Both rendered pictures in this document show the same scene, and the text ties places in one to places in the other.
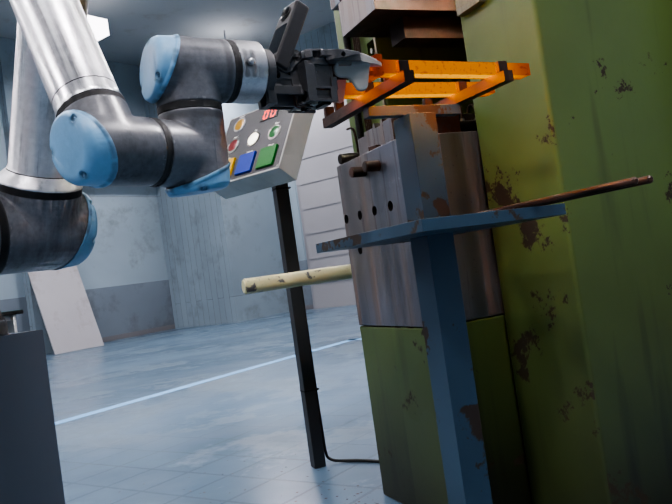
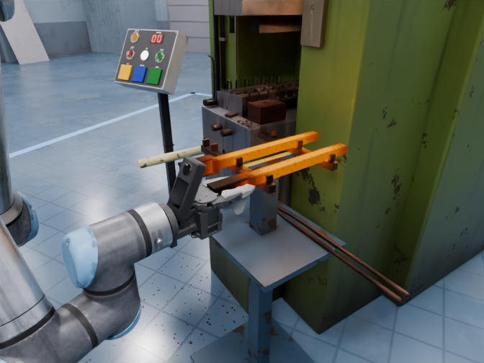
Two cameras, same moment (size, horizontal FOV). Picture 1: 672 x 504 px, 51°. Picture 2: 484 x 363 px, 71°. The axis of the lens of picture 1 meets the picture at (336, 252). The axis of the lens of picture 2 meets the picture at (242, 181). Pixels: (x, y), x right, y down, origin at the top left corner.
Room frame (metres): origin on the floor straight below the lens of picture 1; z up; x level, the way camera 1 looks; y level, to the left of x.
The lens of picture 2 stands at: (0.50, 0.01, 1.30)
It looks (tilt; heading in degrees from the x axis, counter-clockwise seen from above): 27 degrees down; 351
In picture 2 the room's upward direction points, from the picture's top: straight up
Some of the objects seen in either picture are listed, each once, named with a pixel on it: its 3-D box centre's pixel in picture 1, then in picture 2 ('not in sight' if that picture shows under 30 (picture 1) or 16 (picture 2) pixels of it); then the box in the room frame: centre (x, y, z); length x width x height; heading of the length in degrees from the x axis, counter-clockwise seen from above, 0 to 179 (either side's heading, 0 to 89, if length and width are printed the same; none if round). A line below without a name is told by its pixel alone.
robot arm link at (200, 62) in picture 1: (189, 72); (106, 248); (0.98, 0.17, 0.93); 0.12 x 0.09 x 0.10; 123
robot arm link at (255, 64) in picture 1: (245, 71); (153, 227); (1.03, 0.09, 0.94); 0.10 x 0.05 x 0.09; 33
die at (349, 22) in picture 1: (423, 8); (274, 1); (1.95, -0.34, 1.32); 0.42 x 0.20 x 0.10; 114
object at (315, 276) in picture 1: (313, 276); (181, 154); (2.14, 0.08, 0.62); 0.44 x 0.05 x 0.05; 114
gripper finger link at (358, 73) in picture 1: (359, 73); (239, 202); (1.11, -0.08, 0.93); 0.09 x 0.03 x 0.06; 111
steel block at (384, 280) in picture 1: (470, 227); (276, 154); (1.90, -0.37, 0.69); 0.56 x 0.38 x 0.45; 114
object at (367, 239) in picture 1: (430, 230); (262, 230); (1.34, -0.18, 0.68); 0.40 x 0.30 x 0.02; 26
